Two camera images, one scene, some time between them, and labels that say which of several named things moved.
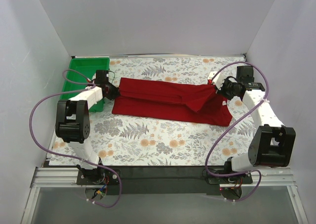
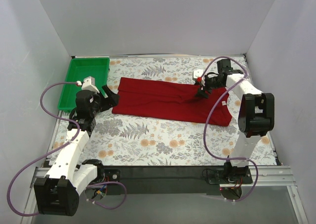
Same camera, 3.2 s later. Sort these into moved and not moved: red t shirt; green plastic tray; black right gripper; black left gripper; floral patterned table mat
Moved: black right gripper; black left gripper
Not moved: floral patterned table mat; red t shirt; green plastic tray
